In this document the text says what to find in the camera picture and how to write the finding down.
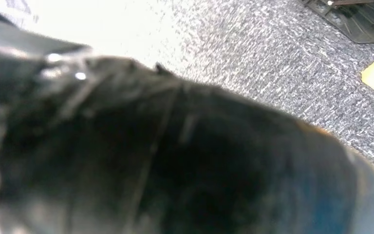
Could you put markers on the black robot foot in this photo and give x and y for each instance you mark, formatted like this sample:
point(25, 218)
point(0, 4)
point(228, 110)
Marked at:
point(361, 22)

